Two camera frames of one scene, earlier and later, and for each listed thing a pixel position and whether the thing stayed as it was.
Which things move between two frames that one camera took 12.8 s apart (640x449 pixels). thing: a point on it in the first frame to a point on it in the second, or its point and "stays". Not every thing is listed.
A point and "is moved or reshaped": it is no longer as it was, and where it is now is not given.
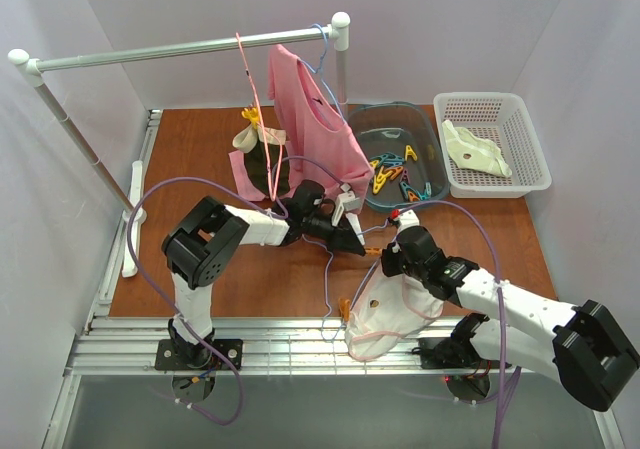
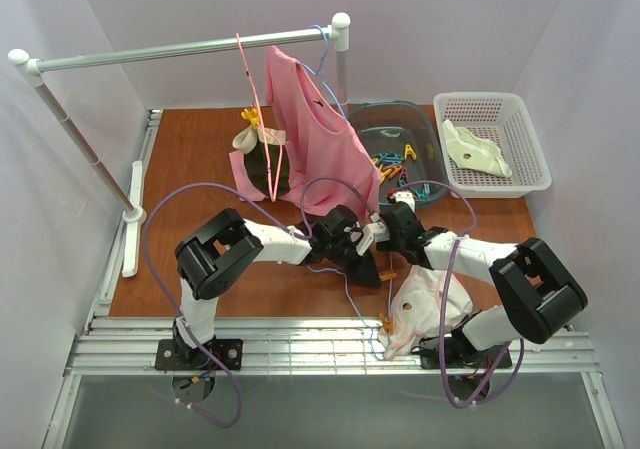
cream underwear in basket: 471,151 stays
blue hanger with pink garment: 321,73 stays
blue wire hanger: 372,229 is moved or reshaped
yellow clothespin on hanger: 252,114 stays
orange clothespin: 395,171 stays
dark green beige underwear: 266,158 stays
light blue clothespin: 389,159 stays
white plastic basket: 491,147 stays
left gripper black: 338,232 to 354,257
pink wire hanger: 273,196 stays
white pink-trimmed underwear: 386,309 is moved or reshaped
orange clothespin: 344,308 to 388,324
